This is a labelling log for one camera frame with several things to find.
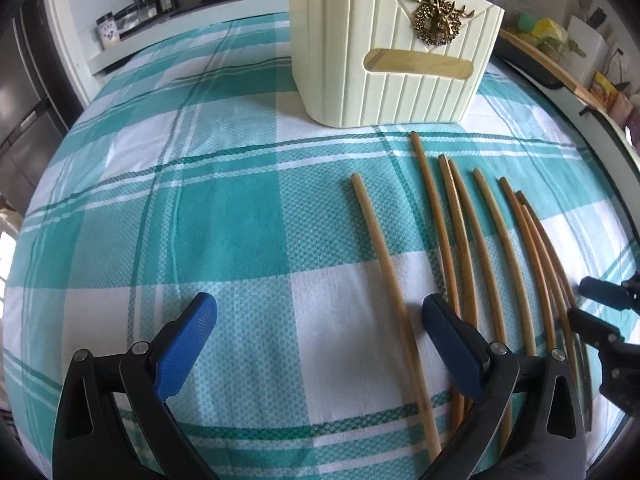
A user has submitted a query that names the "row of wooden chopsticks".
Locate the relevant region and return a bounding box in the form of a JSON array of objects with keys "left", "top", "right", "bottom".
[{"left": 409, "top": 131, "right": 596, "bottom": 433}]

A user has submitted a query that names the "dark refrigerator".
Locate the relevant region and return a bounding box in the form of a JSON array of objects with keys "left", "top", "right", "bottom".
[{"left": 0, "top": 5, "right": 71, "bottom": 211}]

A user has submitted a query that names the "teal checked tablecloth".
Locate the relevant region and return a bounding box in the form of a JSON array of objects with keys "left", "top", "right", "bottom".
[{"left": 2, "top": 15, "right": 633, "bottom": 480}]

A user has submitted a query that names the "labelled spice jar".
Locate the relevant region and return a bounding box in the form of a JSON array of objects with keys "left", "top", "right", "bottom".
[{"left": 96, "top": 14, "right": 121, "bottom": 51}]

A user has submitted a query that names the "plastic bag of vegetables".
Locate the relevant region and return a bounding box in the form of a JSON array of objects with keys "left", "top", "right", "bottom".
[{"left": 505, "top": 0, "right": 586, "bottom": 58}]

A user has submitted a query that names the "yellow packet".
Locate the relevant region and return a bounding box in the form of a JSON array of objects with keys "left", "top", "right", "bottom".
[{"left": 591, "top": 72, "right": 618, "bottom": 108}]

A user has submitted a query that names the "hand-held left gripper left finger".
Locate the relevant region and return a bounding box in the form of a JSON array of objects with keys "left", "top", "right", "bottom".
[{"left": 52, "top": 292, "right": 218, "bottom": 480}]

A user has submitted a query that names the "pink cup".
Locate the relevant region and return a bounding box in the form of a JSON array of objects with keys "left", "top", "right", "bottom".
[{"left": 612, "top": 92, "right": 634, "bottom": 127}]

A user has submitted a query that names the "wooden chopstick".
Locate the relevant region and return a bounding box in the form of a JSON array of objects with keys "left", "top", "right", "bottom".
[{"left": 351, "top": 173, "right": 443, "bottom": 461}]

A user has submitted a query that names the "wooden cutting board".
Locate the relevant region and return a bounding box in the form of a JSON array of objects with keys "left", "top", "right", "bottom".
[{"left": 500, "top": 27, "right": 599, "bottom": 107}]

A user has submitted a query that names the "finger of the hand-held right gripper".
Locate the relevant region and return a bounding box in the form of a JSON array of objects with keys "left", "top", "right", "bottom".
[
  {"left": 579, "top": 275, "right": 640, "bottom": 312},
  {"left": 567, "top": 307, "right": 640, "bottom": 413}
]

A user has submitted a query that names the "white knife block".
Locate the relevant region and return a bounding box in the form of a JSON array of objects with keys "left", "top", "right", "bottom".
[{"left": 567, "top": 10, "right": 613, "bottom": 86}]

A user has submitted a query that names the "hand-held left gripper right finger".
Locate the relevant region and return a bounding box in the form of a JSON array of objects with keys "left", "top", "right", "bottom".
[{"left": 421, "top": 294, "right": 587, "bottom": 480}]

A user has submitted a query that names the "cream ribbed utensil holder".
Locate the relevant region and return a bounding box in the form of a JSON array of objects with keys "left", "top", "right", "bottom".
[{"left": 287, "top": 0, "right": 504, "bottom": 127}]

